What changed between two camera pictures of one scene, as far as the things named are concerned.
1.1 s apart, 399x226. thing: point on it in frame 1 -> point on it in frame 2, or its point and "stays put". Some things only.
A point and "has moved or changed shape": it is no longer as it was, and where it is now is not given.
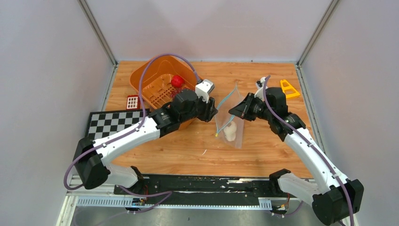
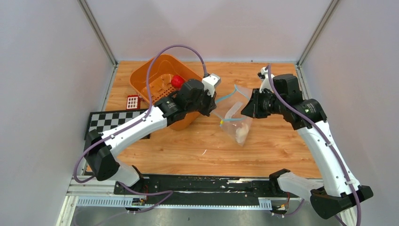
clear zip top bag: (229, 127) has moved or changed shape
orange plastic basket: (156, 80) stays put
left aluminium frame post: (100, 36) stays put
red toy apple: (177, 81) stays put
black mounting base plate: (223, 186) stays put
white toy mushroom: (230, 131) -> (241, 133)
